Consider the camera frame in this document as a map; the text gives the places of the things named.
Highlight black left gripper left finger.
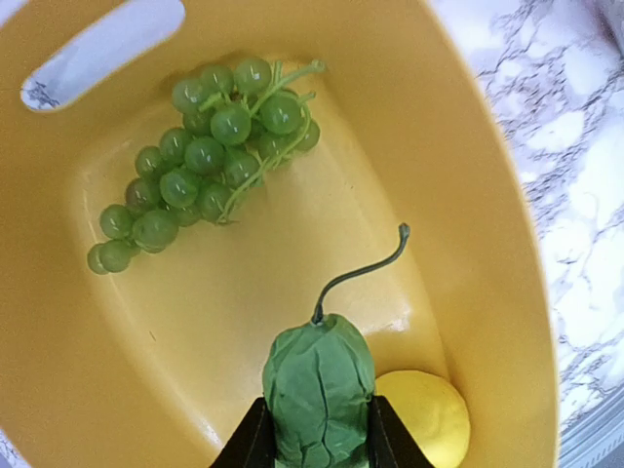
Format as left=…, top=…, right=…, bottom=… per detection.
left=210, top=397, right=277, bottom=468

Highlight aluminium table front rail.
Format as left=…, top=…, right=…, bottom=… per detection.
left=559, top=387, right=623, bottom=468

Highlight yellow plastic basket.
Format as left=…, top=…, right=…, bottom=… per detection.
left=1, top=1, right=559, bottom=467

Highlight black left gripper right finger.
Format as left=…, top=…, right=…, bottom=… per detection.
left=368, top=396, right=432, bottom=468

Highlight green toy bitter gourd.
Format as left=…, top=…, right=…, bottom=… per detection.
left=262, top=223, right=410, bottom=467

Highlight yellow toy lemon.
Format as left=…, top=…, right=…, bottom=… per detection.
left=375, top=370, right=471, bottom=468

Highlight green toy grapes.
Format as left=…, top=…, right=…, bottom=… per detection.
left=87, top=57, right=326, bottom=275

